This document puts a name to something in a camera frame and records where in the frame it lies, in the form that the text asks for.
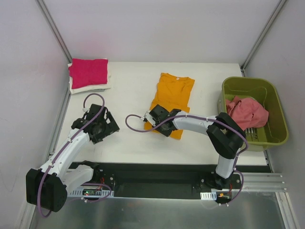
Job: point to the right white cable duct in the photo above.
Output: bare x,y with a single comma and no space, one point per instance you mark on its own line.
208,195

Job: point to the olive green plastic basket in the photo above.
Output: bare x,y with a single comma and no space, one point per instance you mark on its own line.
275,132

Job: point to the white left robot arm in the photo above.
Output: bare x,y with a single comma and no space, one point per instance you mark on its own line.
49,185

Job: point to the left aluminium frame post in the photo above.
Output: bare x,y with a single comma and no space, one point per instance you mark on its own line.
50,21

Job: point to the white cable duct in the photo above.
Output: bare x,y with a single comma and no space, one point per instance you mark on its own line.
90,193
208,195

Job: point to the folded white t shirt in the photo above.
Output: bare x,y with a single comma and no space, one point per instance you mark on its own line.
89,88

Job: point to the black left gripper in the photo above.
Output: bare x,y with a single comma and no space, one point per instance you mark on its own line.
110,125

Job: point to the aluminium frame post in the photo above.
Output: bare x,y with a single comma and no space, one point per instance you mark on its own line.
271,20
50,21

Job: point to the salmon pink t shirt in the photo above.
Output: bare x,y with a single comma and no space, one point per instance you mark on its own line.
247,112

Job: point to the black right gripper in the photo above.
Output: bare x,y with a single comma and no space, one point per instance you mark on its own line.
165,129

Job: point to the right aluminium frame post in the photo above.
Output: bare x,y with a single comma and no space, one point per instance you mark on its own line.
271,20

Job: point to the left white cable duct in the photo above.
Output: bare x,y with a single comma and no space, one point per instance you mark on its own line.
90,193

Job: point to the folded magenta t shirt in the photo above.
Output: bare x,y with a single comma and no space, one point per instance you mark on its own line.
88,72

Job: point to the orange t shirt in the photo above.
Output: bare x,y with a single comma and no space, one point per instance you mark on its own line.
173,92

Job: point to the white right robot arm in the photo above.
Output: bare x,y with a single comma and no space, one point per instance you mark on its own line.
224,133

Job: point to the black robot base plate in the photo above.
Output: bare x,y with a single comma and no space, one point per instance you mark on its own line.
165,181

